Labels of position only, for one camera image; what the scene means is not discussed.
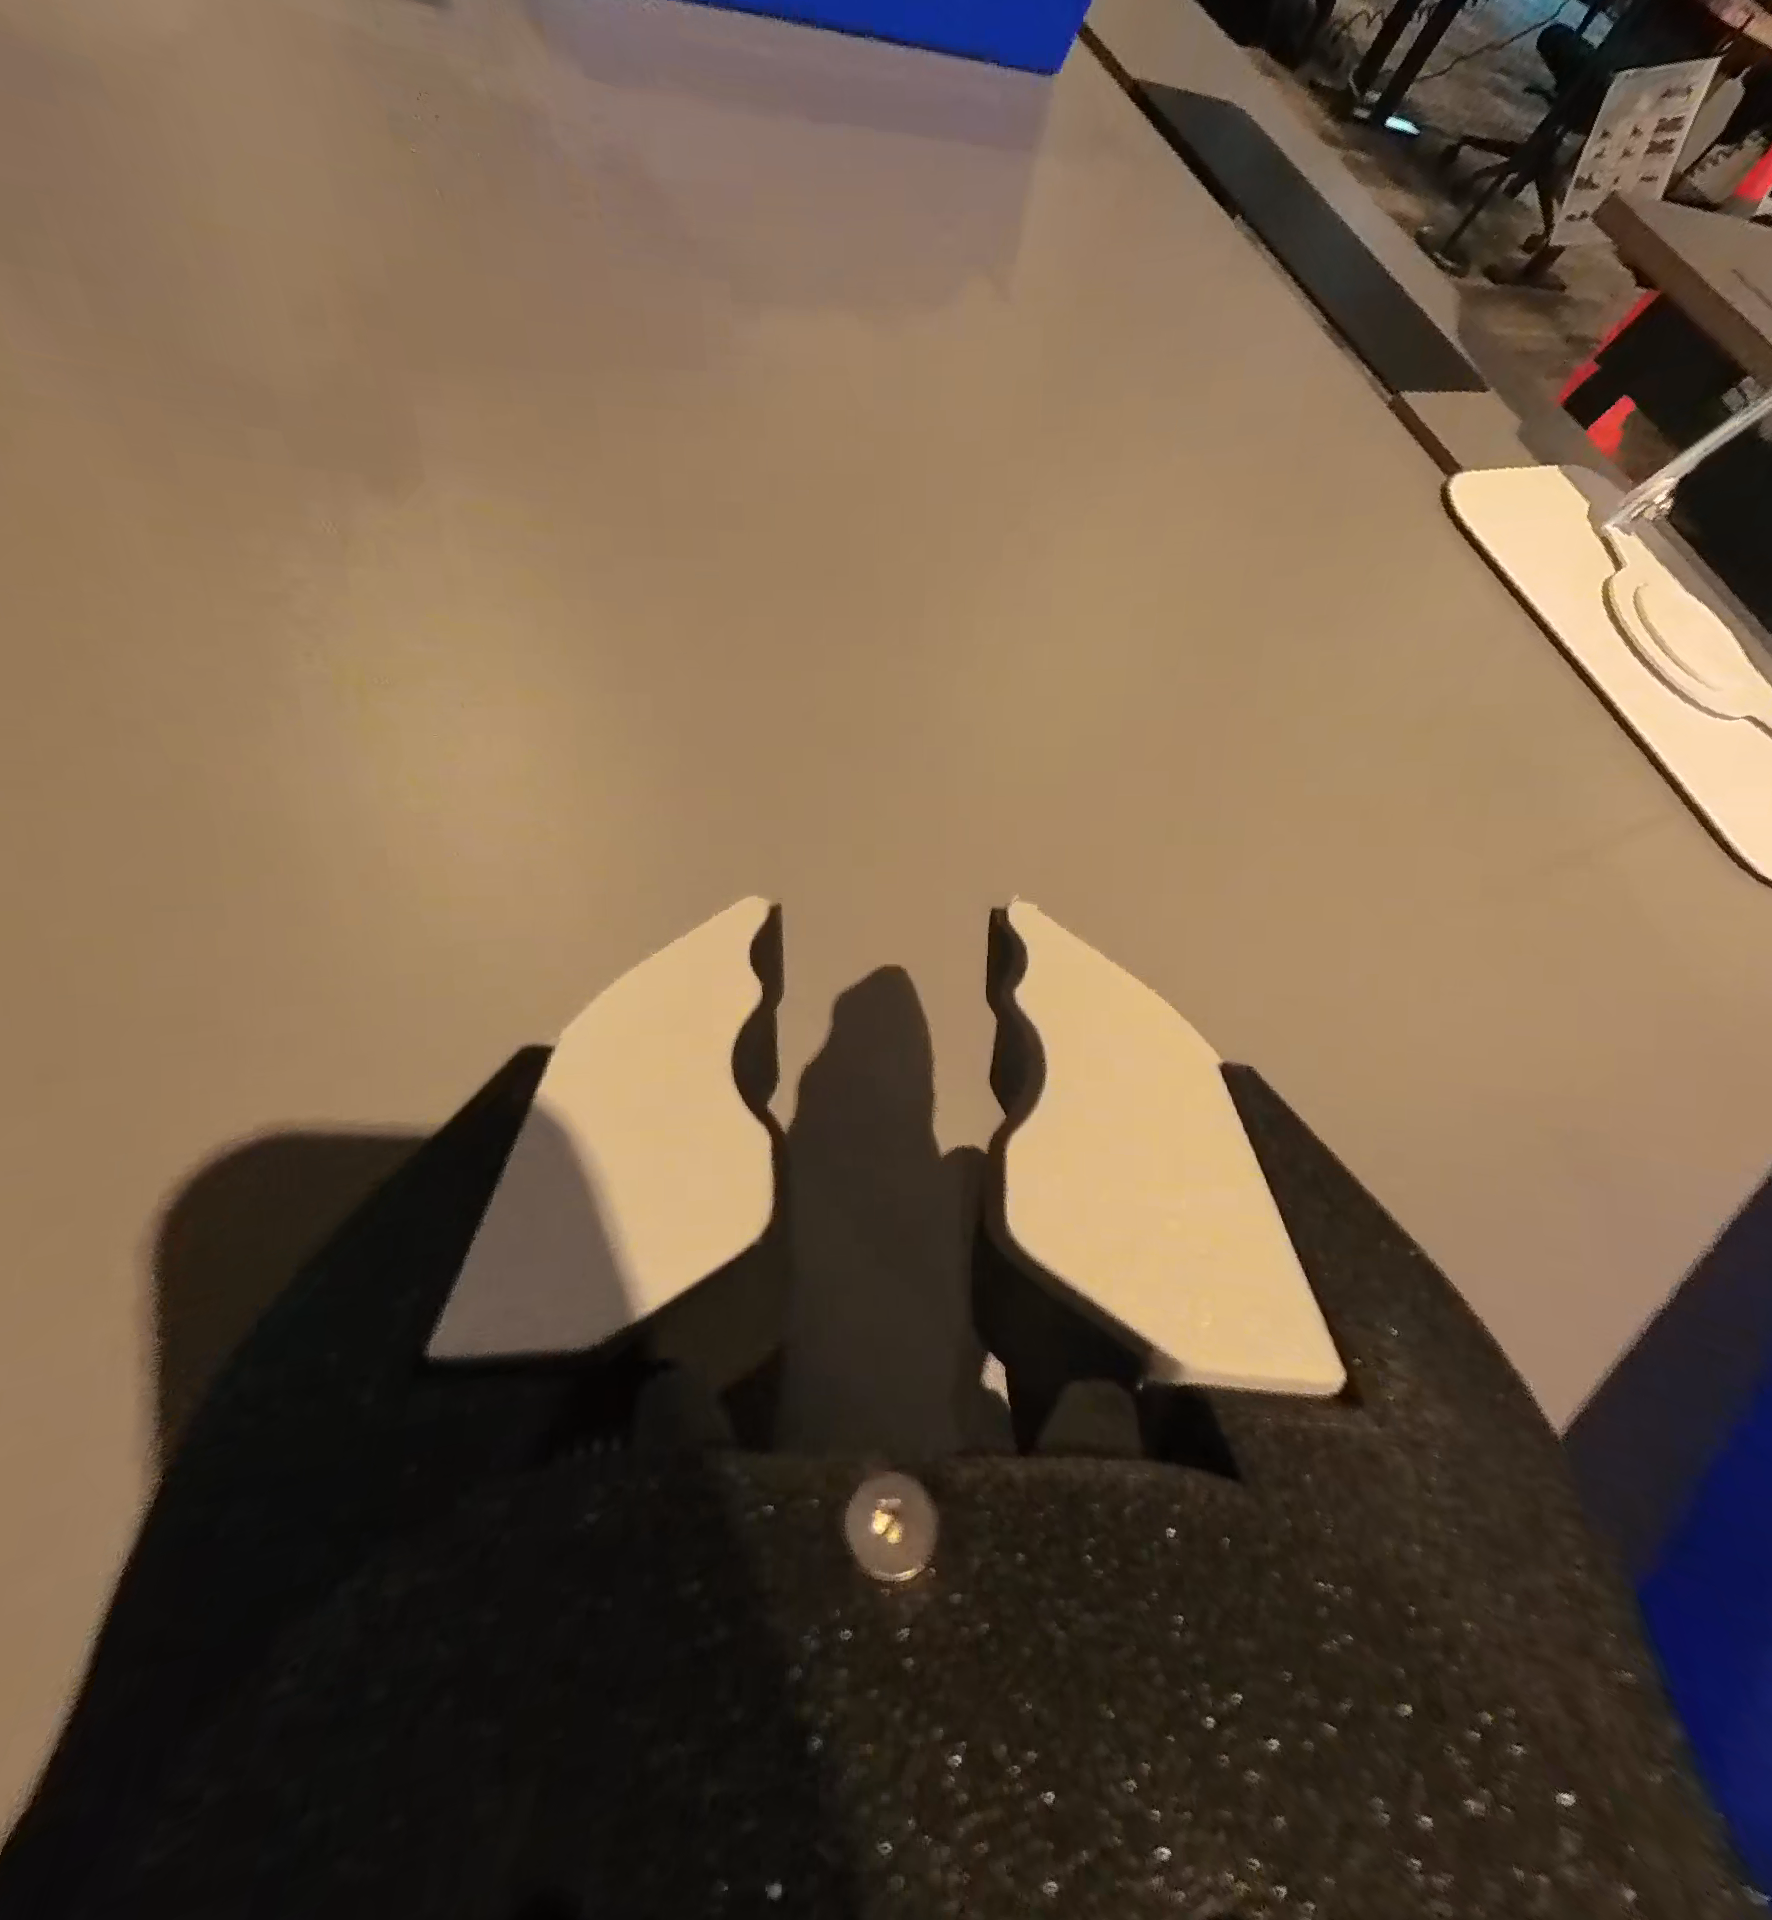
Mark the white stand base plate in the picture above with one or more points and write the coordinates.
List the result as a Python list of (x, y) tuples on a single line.
[(1545, 601)]

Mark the blue plastic bin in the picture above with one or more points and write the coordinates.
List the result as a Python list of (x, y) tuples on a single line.
[(917, 28)]

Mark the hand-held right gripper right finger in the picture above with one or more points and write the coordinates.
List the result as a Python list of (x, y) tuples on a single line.
[(1142, 1186)]

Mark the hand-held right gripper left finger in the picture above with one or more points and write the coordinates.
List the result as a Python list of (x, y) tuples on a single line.
[(631, 1170)]

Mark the background desk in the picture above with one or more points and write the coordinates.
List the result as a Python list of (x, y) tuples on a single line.
[(1725, 279)]

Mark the black desk panel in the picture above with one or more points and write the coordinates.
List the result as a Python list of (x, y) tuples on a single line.
[(1320, 240)]

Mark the white printed sign board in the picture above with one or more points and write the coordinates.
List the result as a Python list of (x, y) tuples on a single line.
[(1636, 144)]

